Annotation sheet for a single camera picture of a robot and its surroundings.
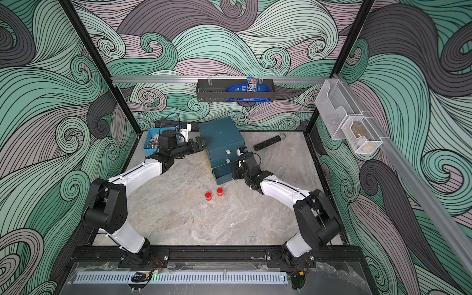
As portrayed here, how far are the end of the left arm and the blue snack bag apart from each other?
1.03ft

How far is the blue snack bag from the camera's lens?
3.00 feet

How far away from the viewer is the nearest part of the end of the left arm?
695 mm
